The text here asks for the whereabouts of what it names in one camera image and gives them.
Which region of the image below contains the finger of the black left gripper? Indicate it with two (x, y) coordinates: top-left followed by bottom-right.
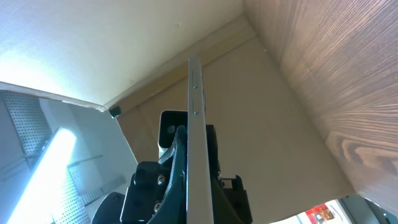
(154, 125), (187, 224)
(206, 124), (244, 224)

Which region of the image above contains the smartphone with teal screen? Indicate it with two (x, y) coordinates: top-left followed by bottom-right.
(186, 57), (214, 224)

